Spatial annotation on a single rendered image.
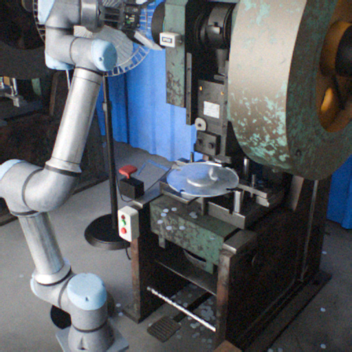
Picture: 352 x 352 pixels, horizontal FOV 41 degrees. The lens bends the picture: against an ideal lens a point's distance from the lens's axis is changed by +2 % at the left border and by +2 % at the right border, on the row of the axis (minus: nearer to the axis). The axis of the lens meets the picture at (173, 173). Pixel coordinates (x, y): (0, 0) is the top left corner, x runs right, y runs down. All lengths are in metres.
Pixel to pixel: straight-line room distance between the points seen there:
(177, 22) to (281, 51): 0.64
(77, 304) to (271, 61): 0.91
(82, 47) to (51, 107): 1.94
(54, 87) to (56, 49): 1.84
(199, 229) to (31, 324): 1.01
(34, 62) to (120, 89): 1.33
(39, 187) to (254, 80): 0.63
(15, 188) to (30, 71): 1.55
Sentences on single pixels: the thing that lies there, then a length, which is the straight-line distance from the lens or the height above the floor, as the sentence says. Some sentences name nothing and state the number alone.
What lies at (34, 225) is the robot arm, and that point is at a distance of 1.43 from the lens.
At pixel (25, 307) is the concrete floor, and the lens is 2.54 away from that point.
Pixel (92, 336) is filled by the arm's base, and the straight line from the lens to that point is 1.60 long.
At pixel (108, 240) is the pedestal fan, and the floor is 0.04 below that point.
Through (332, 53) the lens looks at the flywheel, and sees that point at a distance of 1.53.
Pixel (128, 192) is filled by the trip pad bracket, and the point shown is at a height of 0.66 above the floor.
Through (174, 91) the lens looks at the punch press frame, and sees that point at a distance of 1.84.
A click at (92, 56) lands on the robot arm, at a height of 1.38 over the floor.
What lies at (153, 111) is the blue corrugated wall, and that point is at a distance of 3.77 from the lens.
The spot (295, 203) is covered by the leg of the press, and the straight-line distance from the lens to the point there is 2.08.
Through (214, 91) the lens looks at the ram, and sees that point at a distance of 1.77.
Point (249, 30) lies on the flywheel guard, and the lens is 1.27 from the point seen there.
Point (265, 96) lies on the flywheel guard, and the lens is 1.26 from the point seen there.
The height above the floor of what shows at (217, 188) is 0.78.
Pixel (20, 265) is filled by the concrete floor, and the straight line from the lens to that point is 2.81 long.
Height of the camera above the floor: 1.66
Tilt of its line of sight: 27 degrees down
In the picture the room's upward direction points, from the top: straight up
